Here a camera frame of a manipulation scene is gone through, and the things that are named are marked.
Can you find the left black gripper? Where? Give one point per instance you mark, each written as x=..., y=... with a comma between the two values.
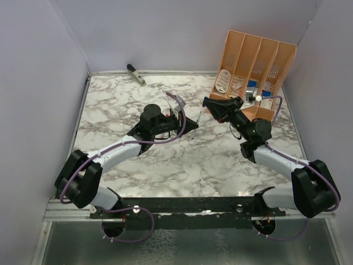
x=184, y=125

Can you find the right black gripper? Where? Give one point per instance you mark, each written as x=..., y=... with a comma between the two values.
x=222, y=107

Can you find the blue-end white marker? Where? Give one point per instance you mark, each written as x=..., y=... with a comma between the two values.
x=197, y=122

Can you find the red-end white marker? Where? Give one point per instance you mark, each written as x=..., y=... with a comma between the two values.
x=165, y=135

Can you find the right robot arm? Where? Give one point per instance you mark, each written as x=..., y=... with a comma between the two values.
x=313, y=189

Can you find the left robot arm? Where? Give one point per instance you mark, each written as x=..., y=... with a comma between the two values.
x=79, y=180

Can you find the white oval perforated plate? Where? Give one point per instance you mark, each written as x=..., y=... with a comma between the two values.
x=222, y=81

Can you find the white paper cards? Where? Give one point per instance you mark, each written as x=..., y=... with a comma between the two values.
x=236, y=85

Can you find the blue white box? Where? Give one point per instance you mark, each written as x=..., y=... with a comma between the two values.
x=253, y=83

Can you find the red white box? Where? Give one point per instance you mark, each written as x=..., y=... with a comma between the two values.
x=267, y=102

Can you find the peach desk organizer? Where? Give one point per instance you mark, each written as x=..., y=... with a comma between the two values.
x=256, y=58

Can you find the grey black stapler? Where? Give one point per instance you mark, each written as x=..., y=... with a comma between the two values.
x=135, y=75

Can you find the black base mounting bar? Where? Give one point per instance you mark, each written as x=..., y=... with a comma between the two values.
x=187, y=213

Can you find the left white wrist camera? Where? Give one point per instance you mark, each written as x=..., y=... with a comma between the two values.
x=175, y=105

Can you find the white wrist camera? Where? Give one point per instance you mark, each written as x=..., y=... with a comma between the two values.
x=251, y=95
x=175, y=105

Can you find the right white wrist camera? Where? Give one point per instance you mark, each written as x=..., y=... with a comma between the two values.
x=251, y=95

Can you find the aluminium frame rail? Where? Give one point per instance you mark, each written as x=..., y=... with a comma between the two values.
x=55, y=212

